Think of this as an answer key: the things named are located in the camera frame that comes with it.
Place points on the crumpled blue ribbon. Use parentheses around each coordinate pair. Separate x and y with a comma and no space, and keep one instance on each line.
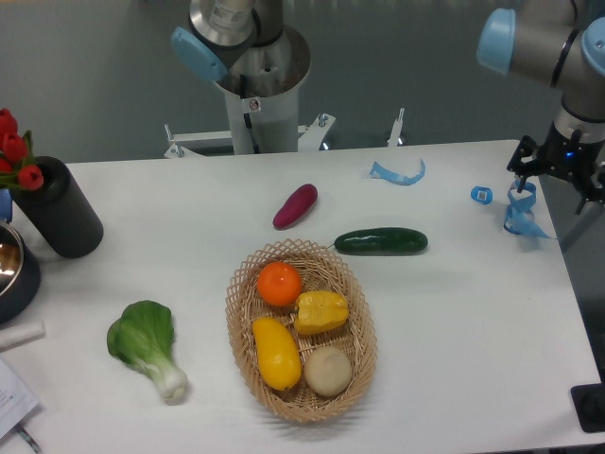
(519,217)

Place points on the robot base pedestal column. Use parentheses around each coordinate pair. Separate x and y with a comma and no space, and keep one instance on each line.
(257,62)

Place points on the green bok choy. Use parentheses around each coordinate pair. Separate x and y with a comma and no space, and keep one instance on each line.
(142,338)

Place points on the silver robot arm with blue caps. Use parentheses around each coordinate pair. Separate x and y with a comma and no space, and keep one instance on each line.
(541,42)

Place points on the yellow mango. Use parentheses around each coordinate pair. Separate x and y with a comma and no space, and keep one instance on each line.
(278,357)

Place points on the dark green cucumber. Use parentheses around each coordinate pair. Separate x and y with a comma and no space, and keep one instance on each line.
(395,241)

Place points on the purple sweet potato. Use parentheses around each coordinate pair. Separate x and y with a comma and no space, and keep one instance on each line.
(296,206)

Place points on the blue ribbon strip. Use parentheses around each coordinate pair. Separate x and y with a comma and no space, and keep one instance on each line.
(381,173)

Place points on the white rolled paper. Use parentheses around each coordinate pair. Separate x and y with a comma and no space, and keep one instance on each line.
(21,333)

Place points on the yellow bell pepper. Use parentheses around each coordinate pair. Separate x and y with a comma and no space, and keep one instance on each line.
(320,311)

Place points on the dark metal bowl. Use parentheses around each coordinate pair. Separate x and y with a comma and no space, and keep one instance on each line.
(20,274)

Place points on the white paper sheet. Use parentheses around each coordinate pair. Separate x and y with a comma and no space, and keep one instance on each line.
(18,402)

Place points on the small blue tape roll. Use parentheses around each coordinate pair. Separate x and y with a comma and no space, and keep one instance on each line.
(482,195)

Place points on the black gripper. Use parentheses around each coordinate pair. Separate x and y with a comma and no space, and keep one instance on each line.
(569,153)

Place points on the beige round bun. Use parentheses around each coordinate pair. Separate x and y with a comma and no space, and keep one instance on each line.
(328,371)

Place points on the white metal mounting frame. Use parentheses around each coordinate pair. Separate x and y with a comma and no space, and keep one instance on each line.
(317,136)

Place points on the woven wicker oval basket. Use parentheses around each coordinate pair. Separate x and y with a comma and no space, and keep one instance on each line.
(320,269)

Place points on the orange fruit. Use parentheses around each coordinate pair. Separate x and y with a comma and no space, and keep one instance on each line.
(279,284)

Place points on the red tulip flowers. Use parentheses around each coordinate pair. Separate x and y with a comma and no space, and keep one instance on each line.
(19,170)

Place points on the black device at table edge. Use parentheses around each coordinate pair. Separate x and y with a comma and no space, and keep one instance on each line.
(589,405)

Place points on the patterned pen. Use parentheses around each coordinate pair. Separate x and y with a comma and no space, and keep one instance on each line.
(22,432)

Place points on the black cylindrical vase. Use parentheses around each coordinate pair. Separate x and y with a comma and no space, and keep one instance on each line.
(60,211)

